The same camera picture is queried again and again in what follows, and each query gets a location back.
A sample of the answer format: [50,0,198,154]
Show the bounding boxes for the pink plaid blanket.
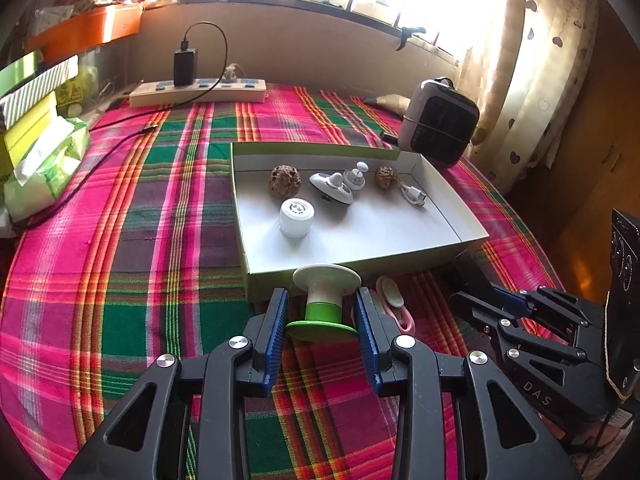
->
[0,82,566,480]

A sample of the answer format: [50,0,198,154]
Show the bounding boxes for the white round cap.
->
[279,199,314,239]

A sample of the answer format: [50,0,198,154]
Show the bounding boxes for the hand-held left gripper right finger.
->
[354,290,576,480]

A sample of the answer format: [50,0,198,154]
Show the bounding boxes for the beige pillow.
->
[365,94,416,117]

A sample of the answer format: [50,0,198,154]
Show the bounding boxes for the green and white suction holder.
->
[285,264,362,345]

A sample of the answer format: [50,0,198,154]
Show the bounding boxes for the cream power strip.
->
[129,77,267,108]

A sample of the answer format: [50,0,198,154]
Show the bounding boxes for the yellow-green boxes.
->
[0,90,61,171]

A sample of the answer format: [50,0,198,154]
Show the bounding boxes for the white knob suction hook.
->
[344,161,371,191]

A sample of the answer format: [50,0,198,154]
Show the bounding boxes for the grey fan heater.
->
[397,77,481,168]

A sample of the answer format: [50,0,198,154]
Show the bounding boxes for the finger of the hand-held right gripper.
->
[448,294,608,421]
[492,285,608,348]

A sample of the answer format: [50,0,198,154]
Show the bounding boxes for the heart print curtain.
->
[457,0,601,196]

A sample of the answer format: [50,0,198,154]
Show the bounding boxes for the short white cable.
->
[397,182,429,209]

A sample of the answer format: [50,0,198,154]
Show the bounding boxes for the black window clip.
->
[394,26,426,52]

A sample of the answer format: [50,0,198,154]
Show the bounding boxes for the black charger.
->
[172,49,199,87]

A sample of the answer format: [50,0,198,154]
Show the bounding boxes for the green and white cardboard box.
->
[230,141,490,303]

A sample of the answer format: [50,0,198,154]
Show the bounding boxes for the orange box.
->
[25,2,143,61]

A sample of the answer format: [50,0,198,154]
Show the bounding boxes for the black charger cable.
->
[181,22,229,83]

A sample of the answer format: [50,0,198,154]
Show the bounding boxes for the yellow-green jar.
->
[55,67,98,111]

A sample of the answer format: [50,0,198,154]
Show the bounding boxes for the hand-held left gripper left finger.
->
[62,287,291,480]

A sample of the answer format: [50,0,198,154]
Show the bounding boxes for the brown walnut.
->
[375,166,399,192]
[270,166,302,201]

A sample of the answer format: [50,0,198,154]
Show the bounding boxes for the white and grey gadget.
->
[309,171,356,205]

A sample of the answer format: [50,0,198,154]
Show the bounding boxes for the green tissue pack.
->
[4,117,91,216]

